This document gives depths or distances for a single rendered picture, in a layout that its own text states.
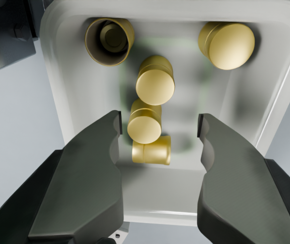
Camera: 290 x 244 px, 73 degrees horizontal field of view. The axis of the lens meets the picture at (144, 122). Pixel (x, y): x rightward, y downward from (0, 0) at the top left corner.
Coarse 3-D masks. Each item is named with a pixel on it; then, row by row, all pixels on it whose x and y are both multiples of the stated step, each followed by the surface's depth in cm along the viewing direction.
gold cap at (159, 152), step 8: (160, 136) 23; (168, 136) 23; (136, 144) 22; (144, 144) 22; (152, 144) 22; (160, 144) 22; (168, 144) 22; (136, 152) 22; (144, 152) 22; (152, 152) 22; (160, 152) 22; (168, 152) 22; (136, 160) 23; (144, 160) 23; (152, 160) 22; (160, 160) 22; (168, 160) 22
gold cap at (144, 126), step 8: (136, 104) 21; (144, 104) 20; (136, 112) 19; (144, 112) 19; (152, 112) 19; (160, 112) 21; (136, 120) 19; (144, 120) 18; (152, 120) 18; (160, 120) 20; (128, 128) 19; (136, 128) 19; (144, 128) 19; (152, 128) 19; (160, 128) 19; (136, 136) 20; (144, 136) 19; (152, 136) 19
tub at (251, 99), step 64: (64, 0) 11; (128, 0) 11; (192, 0) 11; (256, 0) 11; (64, 64) 14; (128, 64) 20; (192, 64) 20; (256, 64) 16; (64, 128) 16; (192, 128) 24; (256, 128) 16; (128, 192) 25; (192, 192) 25
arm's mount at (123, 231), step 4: (124, 224) 36; (128, 224) 36; (120, 228) 35; (124, 228) 35; (128, 228) 36; (116, 232) 35; (120, 232) 35; (124, 232) 35; (128, 232) 35; (112, 236) 36; (116, 236) 35; (120, 236) 36; (124, 236) 36; (116, 240) 36; (120, 240) 36
